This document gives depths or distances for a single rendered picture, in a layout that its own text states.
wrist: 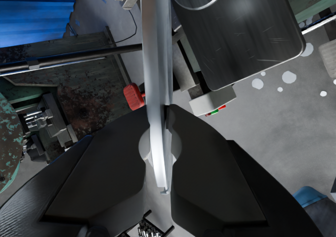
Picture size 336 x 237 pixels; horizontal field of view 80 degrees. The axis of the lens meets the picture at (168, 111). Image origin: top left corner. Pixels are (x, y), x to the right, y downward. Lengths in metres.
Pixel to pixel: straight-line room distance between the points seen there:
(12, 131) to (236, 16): 1.35
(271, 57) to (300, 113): 0.87
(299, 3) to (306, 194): 0.37
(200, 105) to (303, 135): 0.72
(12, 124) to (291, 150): 1.54
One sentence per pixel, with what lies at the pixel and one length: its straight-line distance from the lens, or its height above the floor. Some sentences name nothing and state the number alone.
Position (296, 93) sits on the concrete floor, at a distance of 1.12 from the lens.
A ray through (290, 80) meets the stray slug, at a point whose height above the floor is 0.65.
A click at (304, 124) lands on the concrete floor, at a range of 1.16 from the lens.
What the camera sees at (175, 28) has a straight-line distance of 0.46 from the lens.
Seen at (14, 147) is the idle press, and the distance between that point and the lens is 1.46.
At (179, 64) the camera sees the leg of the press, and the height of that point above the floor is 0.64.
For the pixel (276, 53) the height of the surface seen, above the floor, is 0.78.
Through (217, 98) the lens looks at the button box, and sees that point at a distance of 0.57.
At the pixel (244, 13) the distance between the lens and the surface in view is 0.29.
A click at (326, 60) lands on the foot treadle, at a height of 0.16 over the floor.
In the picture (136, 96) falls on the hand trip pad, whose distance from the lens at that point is 0.53.
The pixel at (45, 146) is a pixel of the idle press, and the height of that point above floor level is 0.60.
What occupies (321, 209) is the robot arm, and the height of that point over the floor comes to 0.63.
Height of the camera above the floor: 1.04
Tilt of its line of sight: 39 degrees down
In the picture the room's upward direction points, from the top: 114 degrees counter-clockwise
